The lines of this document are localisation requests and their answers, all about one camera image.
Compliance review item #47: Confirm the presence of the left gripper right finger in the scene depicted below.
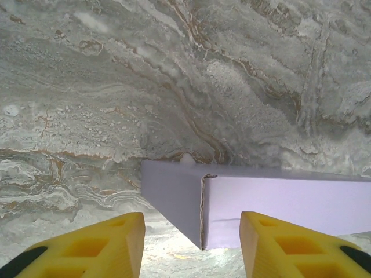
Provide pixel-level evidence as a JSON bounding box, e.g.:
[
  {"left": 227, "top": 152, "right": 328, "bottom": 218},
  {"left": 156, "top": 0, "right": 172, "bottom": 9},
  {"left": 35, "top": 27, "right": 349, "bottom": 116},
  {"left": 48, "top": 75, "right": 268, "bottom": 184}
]
[{"left": 240, "top": 211, "right": 371, "bottom": 278}]

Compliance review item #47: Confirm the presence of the white and lilac paper box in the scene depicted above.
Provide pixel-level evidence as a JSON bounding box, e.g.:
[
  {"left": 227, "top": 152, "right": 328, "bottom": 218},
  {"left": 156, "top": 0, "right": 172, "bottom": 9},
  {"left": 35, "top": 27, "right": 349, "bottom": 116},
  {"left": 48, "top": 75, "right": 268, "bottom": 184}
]
[{"left": 141, "top": 154, "right": 371, "bottom": 251}]

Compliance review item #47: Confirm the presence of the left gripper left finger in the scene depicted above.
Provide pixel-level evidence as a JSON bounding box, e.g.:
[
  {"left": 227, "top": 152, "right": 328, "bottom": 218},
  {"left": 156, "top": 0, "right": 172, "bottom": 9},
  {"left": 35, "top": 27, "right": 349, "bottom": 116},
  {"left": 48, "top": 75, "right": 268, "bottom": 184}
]
[{"left": 0, "top": 211, "right": 146, "bottom": 278}]

